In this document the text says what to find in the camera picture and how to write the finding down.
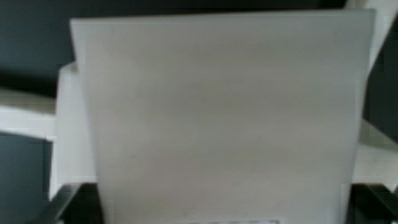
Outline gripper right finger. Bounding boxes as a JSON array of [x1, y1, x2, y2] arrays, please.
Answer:
[[344, 183, 398, 224]]

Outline white cabinet top block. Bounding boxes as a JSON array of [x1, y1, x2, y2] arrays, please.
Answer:
[[71, 9, 375, 224]]

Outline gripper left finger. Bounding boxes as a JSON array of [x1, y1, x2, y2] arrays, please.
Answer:
[[37, 183, 105, 224]]

